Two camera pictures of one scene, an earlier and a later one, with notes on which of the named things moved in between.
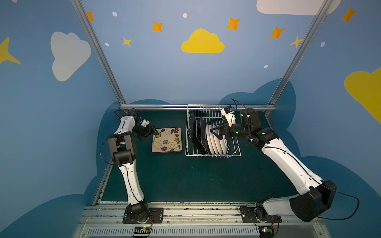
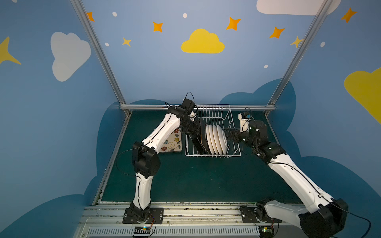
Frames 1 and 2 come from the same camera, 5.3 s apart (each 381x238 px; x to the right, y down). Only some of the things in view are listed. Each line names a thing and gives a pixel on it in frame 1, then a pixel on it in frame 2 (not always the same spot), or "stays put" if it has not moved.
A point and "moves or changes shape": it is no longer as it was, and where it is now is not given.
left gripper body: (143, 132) to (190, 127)
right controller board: (266, 231) stays put
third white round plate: (218, 141) stays put
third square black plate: (201, 139) stays put
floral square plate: (193, 119) moves or changes shape
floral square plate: (169, 140) stays put
